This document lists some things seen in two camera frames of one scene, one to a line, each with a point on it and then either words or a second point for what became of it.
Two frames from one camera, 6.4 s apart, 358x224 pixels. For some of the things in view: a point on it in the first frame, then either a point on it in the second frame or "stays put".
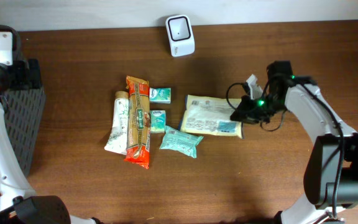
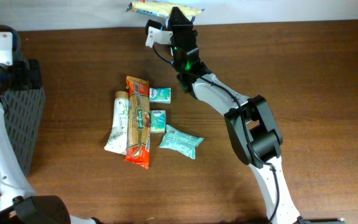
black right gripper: (244, 112) → (185, 26)
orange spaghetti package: (138, 121) stays put
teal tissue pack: (161, 95) stays put
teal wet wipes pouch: (176, 140) stays put
